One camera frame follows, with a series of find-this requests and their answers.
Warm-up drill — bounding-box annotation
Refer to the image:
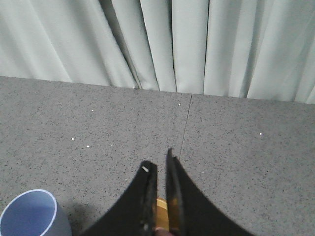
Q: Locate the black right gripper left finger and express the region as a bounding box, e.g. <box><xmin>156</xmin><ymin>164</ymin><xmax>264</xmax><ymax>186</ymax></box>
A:
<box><xmin>82</xmin><ymin>161</ymin><xmax>158</xmax><ymax>236</ymax></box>

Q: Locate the blue plastic cup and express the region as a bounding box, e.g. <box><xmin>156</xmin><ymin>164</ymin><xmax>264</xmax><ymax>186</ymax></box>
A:
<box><xmin>0</xmin><ymin>189</ymin><xmax>72</xmax><ymax>236</ymax></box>

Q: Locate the bamboo cylindrical holder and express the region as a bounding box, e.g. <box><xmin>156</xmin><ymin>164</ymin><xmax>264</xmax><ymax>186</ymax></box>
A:
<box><xmin>156</xmin><ymin>197</ymin><xmax>180</xmax><ymax>235</ymax></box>

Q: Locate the pale green curtain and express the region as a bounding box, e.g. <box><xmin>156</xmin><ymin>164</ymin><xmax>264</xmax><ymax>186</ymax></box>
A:
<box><xmin>0</xmin><ymin>0</ymin><xmax>315</xmax><ymax>104</ymax></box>

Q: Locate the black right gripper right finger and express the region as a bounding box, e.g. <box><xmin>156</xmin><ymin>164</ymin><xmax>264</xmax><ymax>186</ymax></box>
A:
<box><xmin>166</xmin><ymin>148</ymin><xmax>252</xmax><ymax>236</ymax></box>

